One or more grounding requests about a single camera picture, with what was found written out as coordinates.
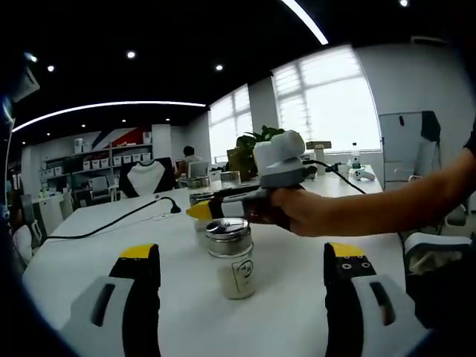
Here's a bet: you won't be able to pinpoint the green plant in white pot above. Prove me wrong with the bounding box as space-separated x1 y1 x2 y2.
235 125 287 181

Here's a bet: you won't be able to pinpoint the white controller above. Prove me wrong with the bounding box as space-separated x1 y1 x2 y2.
350 167 376 182

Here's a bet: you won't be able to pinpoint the dark hanging garment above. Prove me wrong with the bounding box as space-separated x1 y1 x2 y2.
420 110 443 142

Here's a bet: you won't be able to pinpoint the round ceiling spotlights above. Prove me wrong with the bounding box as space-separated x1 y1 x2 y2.
25 0 410 126

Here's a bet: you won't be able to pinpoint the red blue striped wall banner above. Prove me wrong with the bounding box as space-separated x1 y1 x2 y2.
92 126 150 148

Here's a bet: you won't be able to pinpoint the narrow window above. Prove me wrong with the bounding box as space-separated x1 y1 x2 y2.
208 84 254 167

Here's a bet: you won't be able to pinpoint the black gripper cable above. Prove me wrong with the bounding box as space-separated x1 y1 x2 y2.
302 159 368 195

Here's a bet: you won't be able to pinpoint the shelf with white storage bins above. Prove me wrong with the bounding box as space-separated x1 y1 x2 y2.
42 142 154 187

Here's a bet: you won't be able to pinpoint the ceiling light strip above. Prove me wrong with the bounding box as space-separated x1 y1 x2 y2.
10 100 208 133
280 0 330 46

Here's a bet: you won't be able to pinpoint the ceiling air conditioner unit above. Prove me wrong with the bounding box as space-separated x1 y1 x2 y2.
10 66 41 103

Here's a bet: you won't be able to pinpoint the black and white office chair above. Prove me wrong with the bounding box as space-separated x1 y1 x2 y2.
118 157 176 199

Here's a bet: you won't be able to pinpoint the black table cable with plug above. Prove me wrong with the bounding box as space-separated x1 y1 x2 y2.
45 196 187 240

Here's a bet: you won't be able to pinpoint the person's right hand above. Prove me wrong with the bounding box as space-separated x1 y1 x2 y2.
268 185 336 238

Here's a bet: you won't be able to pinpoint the large window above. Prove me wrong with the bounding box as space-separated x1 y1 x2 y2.
271 44 382 154

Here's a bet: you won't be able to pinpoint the white cabinet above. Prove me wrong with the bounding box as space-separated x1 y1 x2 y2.
379 110 442 180

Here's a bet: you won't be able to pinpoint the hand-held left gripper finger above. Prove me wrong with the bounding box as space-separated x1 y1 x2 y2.
323 241 434 357

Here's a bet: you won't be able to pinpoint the small seasoning bottle white powder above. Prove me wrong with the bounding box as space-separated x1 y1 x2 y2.
205 217 258 300

